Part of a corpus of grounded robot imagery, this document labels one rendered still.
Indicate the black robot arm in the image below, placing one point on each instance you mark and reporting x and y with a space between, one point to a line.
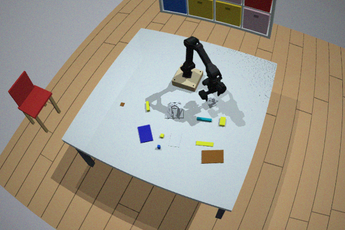
211 69

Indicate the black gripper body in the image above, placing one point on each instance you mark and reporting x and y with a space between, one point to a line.
204 94

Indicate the blue flat rectangular plate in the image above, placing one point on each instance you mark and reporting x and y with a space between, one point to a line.
145 133

